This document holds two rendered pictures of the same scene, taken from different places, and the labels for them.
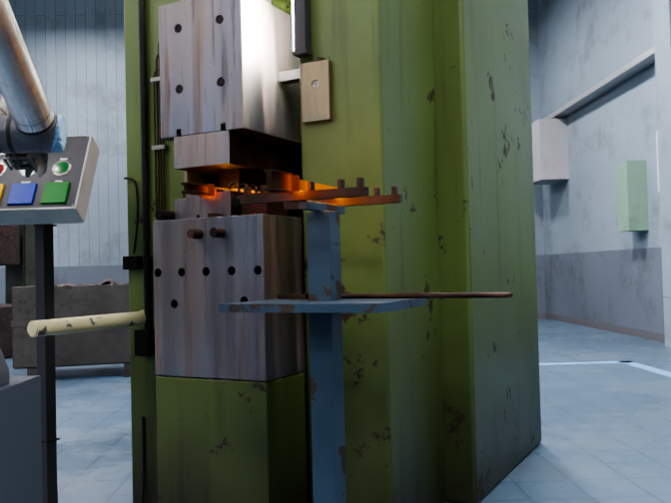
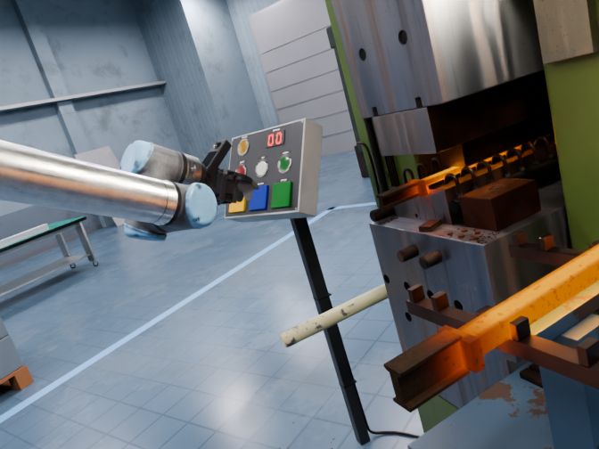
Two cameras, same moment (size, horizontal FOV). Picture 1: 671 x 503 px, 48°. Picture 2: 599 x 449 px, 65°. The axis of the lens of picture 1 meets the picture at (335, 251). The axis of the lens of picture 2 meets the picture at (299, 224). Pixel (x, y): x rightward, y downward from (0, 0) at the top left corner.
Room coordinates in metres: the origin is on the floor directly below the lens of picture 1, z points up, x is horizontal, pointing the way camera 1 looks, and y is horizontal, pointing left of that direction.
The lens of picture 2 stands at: (1.21, -0.10, 1.23)
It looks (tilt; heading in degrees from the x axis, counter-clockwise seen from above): 13 degrees down; 42
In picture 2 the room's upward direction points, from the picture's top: 17 degrees counter-clockwise
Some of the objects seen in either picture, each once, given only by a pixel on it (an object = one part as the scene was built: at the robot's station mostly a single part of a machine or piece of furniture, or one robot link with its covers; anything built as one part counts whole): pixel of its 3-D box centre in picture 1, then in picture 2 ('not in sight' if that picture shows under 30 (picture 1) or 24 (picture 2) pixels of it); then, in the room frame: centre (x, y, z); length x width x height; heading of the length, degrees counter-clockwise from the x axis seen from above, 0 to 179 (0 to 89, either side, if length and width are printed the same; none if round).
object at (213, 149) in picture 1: (242, 159); (472, 109); (2.34, 0.28, 1.12); 0.42 x 0.20 x 0.10; 152
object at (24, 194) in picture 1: (22, 195); (259, 198); (2.22, 0.92, 1.01); 0.07 x 0.05 x 0.07; 87
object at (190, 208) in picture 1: (244, 209); (486, 174); (2.34, 0.28, 0.96); 0.42 x 0.20 x 0.09; 152
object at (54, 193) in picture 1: (56, 194); (283, 195); (2.21, 0.82, 1.01); 0.07 x 0.05 x 0.07; 87
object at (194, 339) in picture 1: (262, 293); (526, 276); (2.33, 0.23, 0.69); 0.56 x 0.38 x 0.45; 152
